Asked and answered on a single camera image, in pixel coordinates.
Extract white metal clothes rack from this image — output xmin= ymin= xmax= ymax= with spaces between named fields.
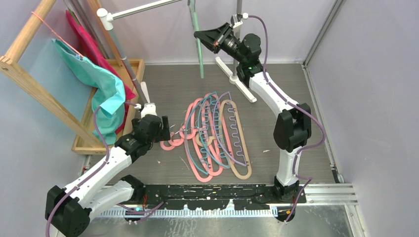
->
xmin=93 ymin=0 xmax=257 ymax=103

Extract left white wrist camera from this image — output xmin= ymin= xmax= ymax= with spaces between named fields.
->
xmin=134 ymin=103 xmax=157 ymax=118

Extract purple cable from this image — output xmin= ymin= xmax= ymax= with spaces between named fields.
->
xmin=248 ymin=14 xmax=327 ymax=224
xmin=45 ymin=100 xmax=142 ymax=237

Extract pink plastic hanger inner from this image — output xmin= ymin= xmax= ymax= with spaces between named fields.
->
xmin=197 ymin=92 xmax=224 ymax=176

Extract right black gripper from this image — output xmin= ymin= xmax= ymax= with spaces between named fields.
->
xmin=193 ymin=23 xmax=245 ymax=65

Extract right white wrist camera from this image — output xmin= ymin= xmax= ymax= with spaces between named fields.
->
xmin=231 ymin=13 xmax=249 ymax=31

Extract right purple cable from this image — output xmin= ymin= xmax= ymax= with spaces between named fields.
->
xmin=248 ymin=14 xmax=327 ymax=224

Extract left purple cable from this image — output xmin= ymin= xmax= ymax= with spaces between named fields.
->
xmin=45 ymin=100 xmax=142 ymax=237

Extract pink plastic hanger left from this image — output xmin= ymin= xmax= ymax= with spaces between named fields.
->
xmin=160 ymin=125 xmax=185 ymax=151

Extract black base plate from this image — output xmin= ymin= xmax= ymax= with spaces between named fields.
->
xmin=123 ymin=184 xmax=296 ymax=210

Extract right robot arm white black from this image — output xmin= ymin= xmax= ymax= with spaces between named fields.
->
xmin=194 ymin=23 xmax=311 ymax=203

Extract light blue wire hanger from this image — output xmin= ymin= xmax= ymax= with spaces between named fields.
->
xmin=197 ymin=92 xmax=230 ymax=172

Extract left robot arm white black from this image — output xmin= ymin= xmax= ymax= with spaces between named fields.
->
xmin=45 ymin=114 xmax=170 ymax=237

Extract teal cloth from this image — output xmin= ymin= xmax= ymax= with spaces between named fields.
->
xmin=52 ymin=39 xmax=126 ymax=145

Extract pink plastic hanger large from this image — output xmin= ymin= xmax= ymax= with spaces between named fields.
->
xmin=188 ymin=106 xmax=212 ymax=183

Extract purple wire hanger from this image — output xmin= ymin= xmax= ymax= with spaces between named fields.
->
xmin=211 ymin=91 xmax=247 ymax=167

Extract magenta cloth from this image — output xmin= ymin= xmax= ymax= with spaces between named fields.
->
xmin=66 ymin=10 xmax=135 ymax=134

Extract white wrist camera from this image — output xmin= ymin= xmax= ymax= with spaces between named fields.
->
xmin=134 ymin=103 xmax=157 ymax=118
xmin=231 ymin=13 xmax=249 ymax=31

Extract green wire hanger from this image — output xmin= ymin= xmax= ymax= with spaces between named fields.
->
xmin=188 ymin=0 xmax=205 ymax=79

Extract aluminium rail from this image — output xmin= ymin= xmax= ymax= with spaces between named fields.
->
xmin=304 ymin=184 xmax=358 ymax=205

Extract beige plastic hanger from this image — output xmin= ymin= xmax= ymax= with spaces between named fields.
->
xmin=195 ymin=100 xmax=252 ymax=180

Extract wooden frame rack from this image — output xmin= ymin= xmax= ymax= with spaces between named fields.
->
xmin=0 ymin=0 xmax=125 ymax=148

